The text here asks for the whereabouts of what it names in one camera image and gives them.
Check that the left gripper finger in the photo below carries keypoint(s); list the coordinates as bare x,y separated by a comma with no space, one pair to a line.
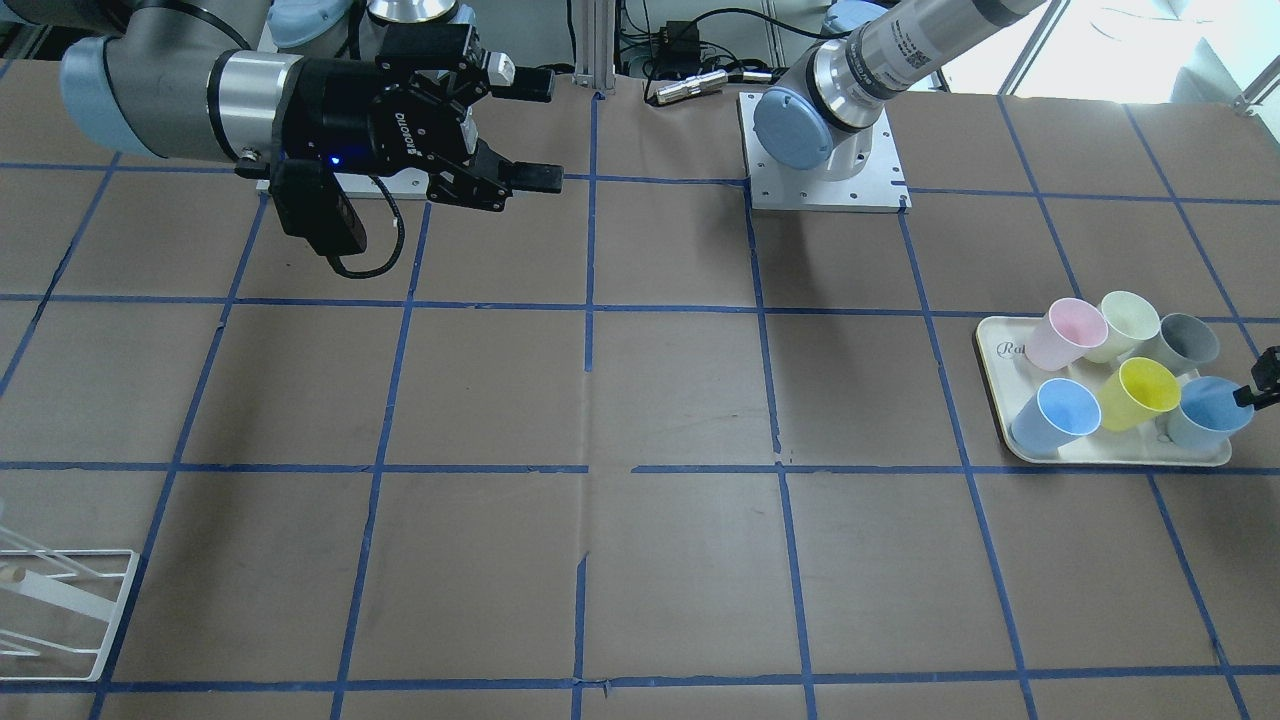
1264,390

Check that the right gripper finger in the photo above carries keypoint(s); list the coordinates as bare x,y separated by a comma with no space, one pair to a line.
527,84
523,176

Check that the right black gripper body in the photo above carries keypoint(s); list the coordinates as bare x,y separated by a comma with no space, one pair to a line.
345,110

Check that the light blue plastic cup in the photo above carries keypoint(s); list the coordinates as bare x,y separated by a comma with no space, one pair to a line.
1207,415

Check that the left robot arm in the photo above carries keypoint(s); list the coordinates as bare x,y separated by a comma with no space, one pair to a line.
1018,203

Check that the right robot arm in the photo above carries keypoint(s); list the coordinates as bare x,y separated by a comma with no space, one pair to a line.
208,80

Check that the grey plastic cup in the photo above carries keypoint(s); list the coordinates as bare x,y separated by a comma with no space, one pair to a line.
1183,344

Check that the yellow plastic cup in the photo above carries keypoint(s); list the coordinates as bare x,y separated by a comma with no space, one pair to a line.
1138,391

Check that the pale green plastic cup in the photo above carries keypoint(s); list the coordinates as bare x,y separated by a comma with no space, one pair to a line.
1130,319

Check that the pink plastic cup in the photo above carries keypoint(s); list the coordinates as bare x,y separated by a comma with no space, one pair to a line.
1066,333

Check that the cream plastic tray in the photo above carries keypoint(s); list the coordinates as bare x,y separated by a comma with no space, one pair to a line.
1012,381

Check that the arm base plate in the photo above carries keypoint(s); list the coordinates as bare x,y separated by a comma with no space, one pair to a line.
864,173
409,184

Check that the aluminium frame post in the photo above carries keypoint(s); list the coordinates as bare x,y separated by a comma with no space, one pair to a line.
595,25

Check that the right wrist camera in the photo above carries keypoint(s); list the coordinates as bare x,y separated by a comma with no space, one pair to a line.
315,210

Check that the silver cable connector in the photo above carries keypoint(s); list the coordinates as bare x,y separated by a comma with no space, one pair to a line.
701,85

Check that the white wire cup rack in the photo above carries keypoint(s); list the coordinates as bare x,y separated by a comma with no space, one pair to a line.
62,609

